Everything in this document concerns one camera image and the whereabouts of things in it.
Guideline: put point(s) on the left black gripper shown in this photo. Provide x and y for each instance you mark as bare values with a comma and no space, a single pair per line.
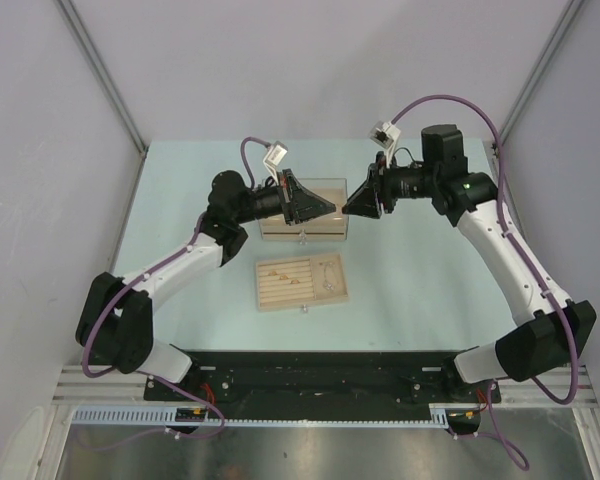
303,205

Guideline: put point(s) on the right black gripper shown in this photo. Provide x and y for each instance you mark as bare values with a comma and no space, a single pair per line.
364,202

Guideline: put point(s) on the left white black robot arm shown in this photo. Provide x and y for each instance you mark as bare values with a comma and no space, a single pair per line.
116,326

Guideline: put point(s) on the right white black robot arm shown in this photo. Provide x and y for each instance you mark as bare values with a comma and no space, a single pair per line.
551,328

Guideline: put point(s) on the beige jewelry box clear case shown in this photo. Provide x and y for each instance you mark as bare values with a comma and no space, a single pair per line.
332,227

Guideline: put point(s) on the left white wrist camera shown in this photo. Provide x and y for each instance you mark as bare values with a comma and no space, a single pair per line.
275,153

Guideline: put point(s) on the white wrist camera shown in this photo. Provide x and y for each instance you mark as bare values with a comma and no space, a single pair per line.
386,134
275,153

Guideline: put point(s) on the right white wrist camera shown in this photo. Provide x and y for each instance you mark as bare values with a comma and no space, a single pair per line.
386,134

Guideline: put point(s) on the beige velvet ring tray drawer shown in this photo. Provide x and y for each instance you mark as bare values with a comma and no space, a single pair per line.
290,283

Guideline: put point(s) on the grey slotted cable duct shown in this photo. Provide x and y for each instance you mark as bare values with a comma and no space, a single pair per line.
153,416

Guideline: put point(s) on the right aluminium frame post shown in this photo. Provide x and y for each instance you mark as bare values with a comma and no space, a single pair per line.
558,35

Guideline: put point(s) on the aluminium frame post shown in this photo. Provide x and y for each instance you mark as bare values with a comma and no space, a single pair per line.
78,29
558,35

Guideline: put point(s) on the left aluminium frame post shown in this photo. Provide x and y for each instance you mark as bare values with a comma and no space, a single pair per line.
78,29

